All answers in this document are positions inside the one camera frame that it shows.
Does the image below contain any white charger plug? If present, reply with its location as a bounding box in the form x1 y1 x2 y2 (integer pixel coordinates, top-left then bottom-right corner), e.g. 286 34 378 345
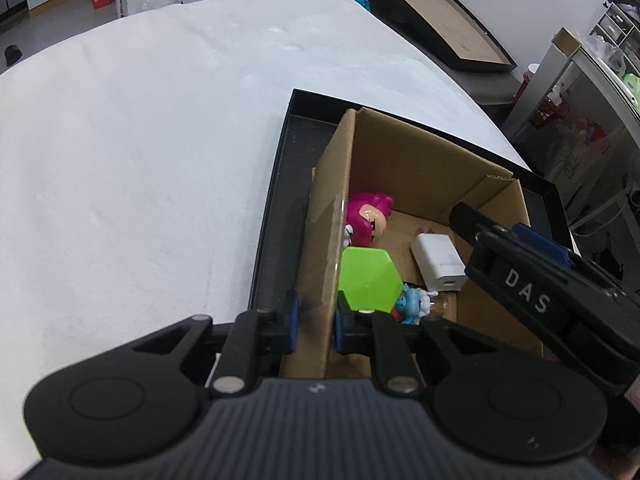
411 232 466 293

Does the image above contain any red cup with white lid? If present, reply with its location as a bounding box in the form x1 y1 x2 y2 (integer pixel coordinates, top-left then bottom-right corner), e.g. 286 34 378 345
515 62 542 102

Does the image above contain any person's right forearm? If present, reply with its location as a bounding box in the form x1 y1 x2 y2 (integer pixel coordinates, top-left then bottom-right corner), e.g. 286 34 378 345
592 440 640 480

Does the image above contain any black shallow tray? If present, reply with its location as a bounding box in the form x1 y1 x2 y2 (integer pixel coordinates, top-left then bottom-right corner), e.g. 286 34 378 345
248 89 581 311

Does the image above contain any clear drawer organizer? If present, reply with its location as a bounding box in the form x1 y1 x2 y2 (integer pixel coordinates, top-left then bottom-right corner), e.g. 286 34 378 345
595 2 640 50

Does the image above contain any green house-shaped block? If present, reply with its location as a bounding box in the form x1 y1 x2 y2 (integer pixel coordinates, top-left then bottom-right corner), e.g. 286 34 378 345
339 246 405 313

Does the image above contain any black frame with brown board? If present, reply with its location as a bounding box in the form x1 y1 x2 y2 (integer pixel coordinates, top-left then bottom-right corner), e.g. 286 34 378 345
362 0 517 73

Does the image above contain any red plastic basket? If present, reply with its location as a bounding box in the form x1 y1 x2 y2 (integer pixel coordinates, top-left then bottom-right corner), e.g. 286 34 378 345
530 97 571 131

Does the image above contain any grey desk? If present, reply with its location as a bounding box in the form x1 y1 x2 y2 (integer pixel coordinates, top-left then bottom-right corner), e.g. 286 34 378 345
502 27 640 261

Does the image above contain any magenta toy figure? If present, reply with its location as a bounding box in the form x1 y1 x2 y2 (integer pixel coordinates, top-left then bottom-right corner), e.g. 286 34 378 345
345 191 393 249

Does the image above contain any brown cardboard box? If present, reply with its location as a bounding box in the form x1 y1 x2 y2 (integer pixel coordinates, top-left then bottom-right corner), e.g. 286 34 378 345
280 107 558 381

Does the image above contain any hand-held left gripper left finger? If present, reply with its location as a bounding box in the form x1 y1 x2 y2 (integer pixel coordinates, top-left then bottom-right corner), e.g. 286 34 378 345
120 290 302 395

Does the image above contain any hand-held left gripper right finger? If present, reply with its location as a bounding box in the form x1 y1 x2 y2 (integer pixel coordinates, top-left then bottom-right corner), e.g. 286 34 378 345
335 293 501 396

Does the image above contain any small blue toy figurine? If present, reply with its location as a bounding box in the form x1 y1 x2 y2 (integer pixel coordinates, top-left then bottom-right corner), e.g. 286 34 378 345
392 284 447 326

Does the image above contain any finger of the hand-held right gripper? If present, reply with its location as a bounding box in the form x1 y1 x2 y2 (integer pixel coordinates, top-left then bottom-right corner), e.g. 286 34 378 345
510 223 621 292
449 203 506 266

